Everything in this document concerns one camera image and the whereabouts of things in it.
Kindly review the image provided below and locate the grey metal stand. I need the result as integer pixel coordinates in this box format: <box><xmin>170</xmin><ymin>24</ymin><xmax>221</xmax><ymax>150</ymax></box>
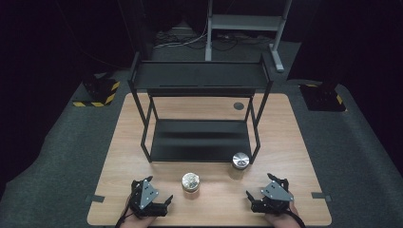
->
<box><xmin>204</xmin><ymin>0</ymin><xmax>294</xmax><ymax>73</ymax></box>

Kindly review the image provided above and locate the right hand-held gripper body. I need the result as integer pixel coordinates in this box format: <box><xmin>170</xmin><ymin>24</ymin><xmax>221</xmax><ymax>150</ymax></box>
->
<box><xmin>251</xmin><ymin>178</ymin><xmax>295</xmax><ymax>217</ymax></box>

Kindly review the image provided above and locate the person's right hand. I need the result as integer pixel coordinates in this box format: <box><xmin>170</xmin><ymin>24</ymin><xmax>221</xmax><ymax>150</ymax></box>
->
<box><xmin>263</xmin><ymin>202</ymin><xmax>302</xmax><ymax>228</ymax></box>

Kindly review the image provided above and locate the glass jar with gold lid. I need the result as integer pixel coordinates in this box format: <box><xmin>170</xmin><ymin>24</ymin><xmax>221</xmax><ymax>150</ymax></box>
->
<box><xmin>181</xmin><ymin>172</ymin><xmax>202</xmax><ymax>195</ymax></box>

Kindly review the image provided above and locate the grey tape strip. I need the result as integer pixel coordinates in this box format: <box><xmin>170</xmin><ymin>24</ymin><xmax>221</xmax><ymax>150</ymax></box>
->
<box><xmin>84</xmin><ymin>194</ymin><xmax>106</xmax><ymax>204</ymax></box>
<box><xmin>310</xmin><ymin>191</ymin><xmax>333</xmax><ymax>203</ymax></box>

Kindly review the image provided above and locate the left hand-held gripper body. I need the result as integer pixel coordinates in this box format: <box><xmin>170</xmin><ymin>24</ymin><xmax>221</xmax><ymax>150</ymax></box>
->
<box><xmin>129</xmin><ymin>178</ymin><xmax>169</xmax><ymax>219</ymax></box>

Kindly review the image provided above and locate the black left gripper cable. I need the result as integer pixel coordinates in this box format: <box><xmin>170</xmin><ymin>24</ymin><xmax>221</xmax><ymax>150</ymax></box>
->
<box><xmin>114</xmin><ymin>189</ymin><xmax>136</xmax><ymax>228</ymax></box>

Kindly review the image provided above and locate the black base with yellow stripes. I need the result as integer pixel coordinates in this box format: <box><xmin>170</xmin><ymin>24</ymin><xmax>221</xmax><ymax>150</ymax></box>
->
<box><xmin>71</xmin><ymin>73</ymin><xmax>122</xmax><ymax>108</ymax></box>
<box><xmin>298</xmin><ymin>80</ymin><xmax>347</xmax><ymax>113</ymax></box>

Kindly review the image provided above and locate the glass jar with silver lid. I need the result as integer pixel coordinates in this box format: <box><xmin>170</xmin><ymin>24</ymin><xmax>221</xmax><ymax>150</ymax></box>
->
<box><xmin>230</xmin><ymin>151</ymin><xmax>251</xmax><ymax>172</ymax></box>

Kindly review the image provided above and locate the black metal two-tier shelf rack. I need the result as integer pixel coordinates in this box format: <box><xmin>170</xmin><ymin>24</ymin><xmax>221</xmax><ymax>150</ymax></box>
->
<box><xmin>127</xmin><ymin>51</ymin><xmax>275</xmax><ymax>164</ymax></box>

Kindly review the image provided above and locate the bundle of floor cables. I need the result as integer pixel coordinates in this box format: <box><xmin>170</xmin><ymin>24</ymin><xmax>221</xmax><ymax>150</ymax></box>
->
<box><xmin>153</xmin><ymin>28</ymin><xmax>274</xmax><ymax>52</ymax></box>

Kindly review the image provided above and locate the person's left hand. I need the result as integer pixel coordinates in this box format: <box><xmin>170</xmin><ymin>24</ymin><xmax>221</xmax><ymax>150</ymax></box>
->
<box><xmin>119</xmin><ymin>195</ymin><xmax>159</xmax><ymax>228</ymax></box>

